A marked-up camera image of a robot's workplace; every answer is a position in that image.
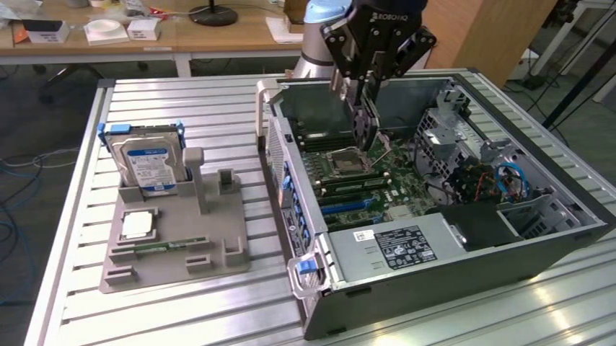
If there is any metal disk bay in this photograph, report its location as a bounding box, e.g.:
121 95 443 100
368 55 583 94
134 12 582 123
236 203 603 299
495 189 587 241

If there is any grey parts rack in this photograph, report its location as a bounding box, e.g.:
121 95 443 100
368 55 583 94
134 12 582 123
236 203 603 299
98 146 253 295

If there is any blue wire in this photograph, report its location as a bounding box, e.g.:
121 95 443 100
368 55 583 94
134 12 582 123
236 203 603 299
495 161 531 199

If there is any metal socket cover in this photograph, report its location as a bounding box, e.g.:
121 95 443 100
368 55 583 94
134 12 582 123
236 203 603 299
368 130 401 171

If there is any black lamp base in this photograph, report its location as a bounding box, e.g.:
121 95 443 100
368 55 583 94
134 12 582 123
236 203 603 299
188 0 240 27

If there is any white box with black top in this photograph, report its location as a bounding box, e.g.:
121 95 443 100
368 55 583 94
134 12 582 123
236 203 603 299
23 19 71 44

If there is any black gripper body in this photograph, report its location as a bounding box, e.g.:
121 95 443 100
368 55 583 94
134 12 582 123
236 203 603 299
347 0 428 79

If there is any black chair base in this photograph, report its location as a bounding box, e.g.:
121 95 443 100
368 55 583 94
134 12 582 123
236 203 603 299
34 66 106 105

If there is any black open PC case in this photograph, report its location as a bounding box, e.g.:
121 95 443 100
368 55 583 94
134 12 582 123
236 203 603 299
254 70 611 342

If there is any wooden cabinet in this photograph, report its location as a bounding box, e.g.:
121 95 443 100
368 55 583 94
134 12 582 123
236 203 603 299
423 0 563 87

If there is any brown cardboard box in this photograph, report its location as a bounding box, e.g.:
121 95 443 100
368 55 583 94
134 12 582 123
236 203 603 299
284 0 311 25

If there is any wooden desk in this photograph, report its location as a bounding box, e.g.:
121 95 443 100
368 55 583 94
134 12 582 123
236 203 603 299
0 0 439 79

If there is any perforated metal drive cage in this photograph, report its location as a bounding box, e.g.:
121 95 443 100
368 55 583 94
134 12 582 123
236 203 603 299
413 89 487 177

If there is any CPU socket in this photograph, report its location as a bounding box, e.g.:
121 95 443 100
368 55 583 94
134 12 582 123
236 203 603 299
327 149 372 174

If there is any silver CPU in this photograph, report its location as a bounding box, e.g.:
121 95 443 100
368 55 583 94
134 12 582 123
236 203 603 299
119 212 154 239

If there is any green RAM stick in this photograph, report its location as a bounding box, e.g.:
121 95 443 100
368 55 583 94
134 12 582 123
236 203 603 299
113 240 209 254

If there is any black wire bundle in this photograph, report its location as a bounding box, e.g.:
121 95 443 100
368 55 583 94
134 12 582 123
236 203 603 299
423 158 500 208

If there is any white flat cardboard box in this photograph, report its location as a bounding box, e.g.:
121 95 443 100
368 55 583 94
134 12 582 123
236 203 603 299
266 16 308 45

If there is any grey power supply unit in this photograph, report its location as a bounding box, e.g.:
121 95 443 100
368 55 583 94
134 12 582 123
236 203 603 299
329 212 467 282

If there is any blue expansion slot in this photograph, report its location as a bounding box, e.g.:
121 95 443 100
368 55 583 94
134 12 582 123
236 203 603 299
321 200 372 216

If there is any hard disk with blue carrier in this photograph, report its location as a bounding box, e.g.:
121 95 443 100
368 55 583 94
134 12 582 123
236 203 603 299
95 121 188 198

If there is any white labelled box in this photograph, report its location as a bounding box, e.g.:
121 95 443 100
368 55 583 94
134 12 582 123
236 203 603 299
126 17 164 41

